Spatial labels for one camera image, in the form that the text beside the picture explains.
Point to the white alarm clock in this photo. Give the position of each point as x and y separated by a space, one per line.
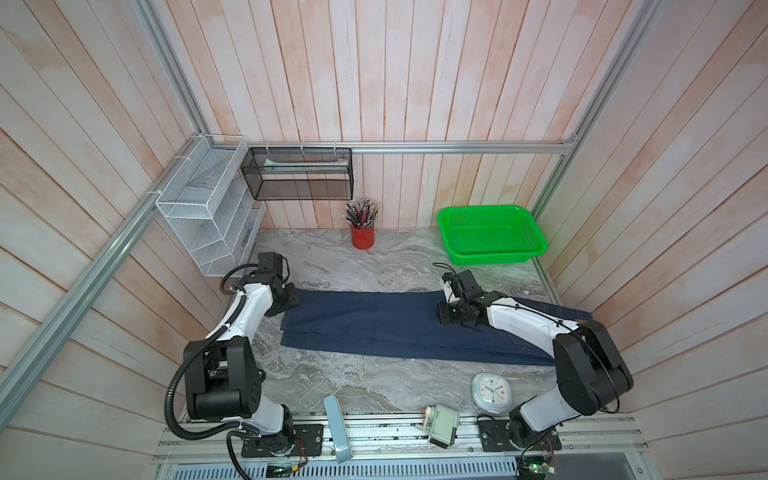
491 393

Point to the red pencil cup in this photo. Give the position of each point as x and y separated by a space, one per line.
362 239

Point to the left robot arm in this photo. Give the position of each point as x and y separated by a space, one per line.
222 380

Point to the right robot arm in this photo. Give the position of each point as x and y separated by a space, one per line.
590 371

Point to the white wire mesh shelf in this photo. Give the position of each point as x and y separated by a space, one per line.
208 205

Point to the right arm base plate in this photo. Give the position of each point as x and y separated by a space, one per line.
495 436

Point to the coloured pencils bunch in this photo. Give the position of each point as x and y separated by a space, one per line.
361 213

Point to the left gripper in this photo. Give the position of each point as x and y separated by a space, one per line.
293 300

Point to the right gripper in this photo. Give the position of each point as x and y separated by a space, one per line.
442 312

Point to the aluminium frame rail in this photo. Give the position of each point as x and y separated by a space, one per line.
412 147

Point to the grey white small device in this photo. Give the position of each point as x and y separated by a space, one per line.
440 425

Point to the black mesh wall basket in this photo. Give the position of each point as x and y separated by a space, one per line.
299 173

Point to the dark blue denim trousers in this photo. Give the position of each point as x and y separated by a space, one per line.
407 326

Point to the light blue flat block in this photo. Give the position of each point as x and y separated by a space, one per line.
336 423

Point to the green plastic basket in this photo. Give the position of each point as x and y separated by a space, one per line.
490 235

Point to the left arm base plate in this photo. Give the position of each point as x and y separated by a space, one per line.
307 439

